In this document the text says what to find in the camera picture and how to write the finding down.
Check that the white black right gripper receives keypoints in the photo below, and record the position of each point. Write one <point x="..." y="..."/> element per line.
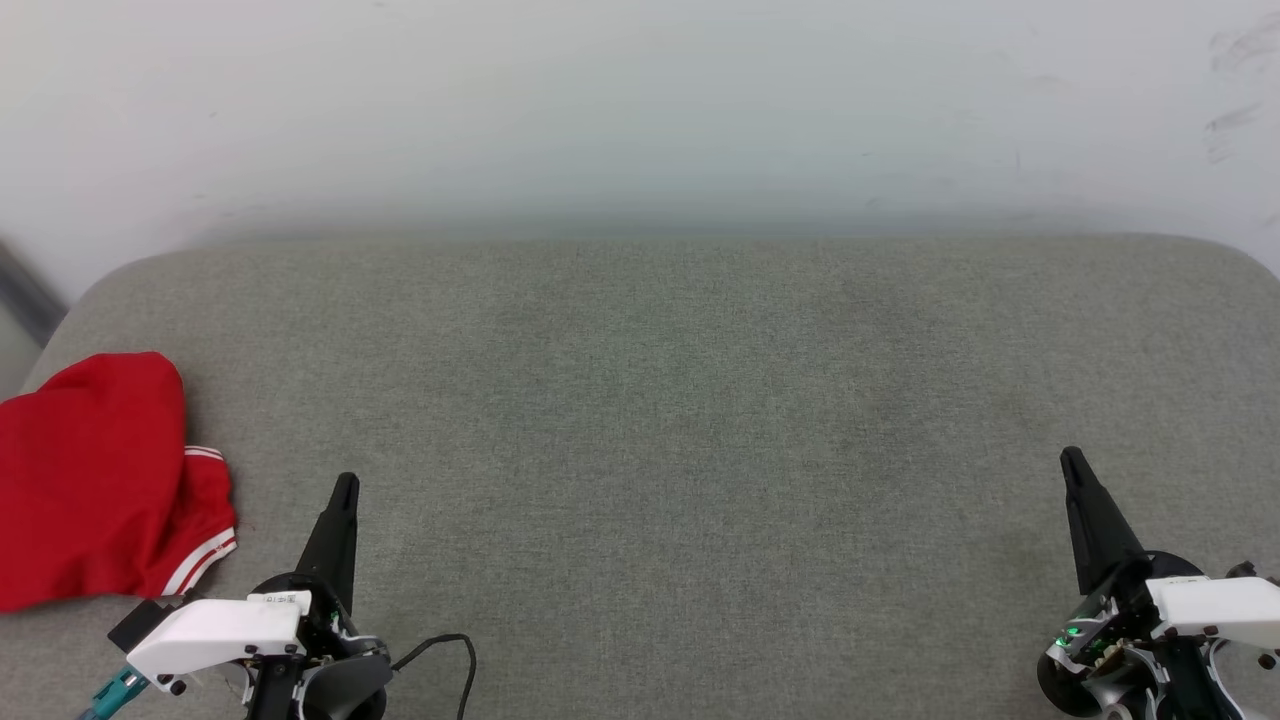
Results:
<point x="1210" y="605"/>

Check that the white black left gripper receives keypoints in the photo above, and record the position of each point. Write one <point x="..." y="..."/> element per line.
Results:
<point x="220" y="632"/>

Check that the red and white jersey shirt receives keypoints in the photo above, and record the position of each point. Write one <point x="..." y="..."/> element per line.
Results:
<point x="90" y="480"/>

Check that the grey fabric sofa cushion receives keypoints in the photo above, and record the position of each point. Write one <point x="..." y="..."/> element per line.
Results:
<point x="700" y="450"/>

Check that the dark grey skirting strip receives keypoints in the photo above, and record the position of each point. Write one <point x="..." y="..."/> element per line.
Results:
<point x="25" y="285"/>

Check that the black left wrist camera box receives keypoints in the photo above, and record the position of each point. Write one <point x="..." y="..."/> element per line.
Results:
<point x="136" y="626"/>

